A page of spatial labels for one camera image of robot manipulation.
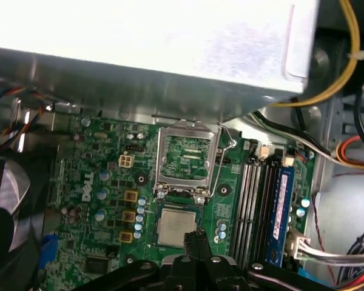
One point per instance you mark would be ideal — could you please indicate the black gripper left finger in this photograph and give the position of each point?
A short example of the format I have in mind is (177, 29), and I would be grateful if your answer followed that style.
(145, 276)

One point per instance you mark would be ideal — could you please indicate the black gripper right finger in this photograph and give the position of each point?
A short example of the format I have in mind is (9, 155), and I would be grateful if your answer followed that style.
(261, 279)

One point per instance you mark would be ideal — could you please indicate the silver CPU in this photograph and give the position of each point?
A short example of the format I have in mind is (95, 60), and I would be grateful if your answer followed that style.
(174, 225)

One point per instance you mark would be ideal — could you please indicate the metal locking lever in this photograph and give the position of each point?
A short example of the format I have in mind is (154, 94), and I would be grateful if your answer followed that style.
(228, 135)

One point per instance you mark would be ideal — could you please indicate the metal socket cover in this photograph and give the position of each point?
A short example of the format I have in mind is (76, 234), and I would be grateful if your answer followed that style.
(176, 131)

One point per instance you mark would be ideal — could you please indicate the CPU socket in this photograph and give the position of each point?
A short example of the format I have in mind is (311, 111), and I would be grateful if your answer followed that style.
(200, 218)

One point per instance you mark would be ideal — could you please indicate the RAM stick with blue label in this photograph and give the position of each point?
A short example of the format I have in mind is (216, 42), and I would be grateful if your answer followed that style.
(280, 212)

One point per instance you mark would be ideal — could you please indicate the RAM slot white latches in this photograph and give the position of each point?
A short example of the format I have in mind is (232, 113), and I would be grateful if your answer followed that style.
(252, 209)

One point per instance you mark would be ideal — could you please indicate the green motherboard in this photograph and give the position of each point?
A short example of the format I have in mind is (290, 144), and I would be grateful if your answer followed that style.
(210, 212)

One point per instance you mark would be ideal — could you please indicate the blue rear port connector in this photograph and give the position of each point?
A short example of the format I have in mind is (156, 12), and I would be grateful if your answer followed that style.
(50, 251)

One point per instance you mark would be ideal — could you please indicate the black PC case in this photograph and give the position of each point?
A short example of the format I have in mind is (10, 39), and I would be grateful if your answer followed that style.
(345, 197)

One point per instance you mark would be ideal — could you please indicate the black case fan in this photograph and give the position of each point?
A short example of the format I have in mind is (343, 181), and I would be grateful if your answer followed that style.
(6, 188)

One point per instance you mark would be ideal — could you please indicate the grey power supply unit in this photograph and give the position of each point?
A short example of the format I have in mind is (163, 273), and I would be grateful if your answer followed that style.
(139, 30)

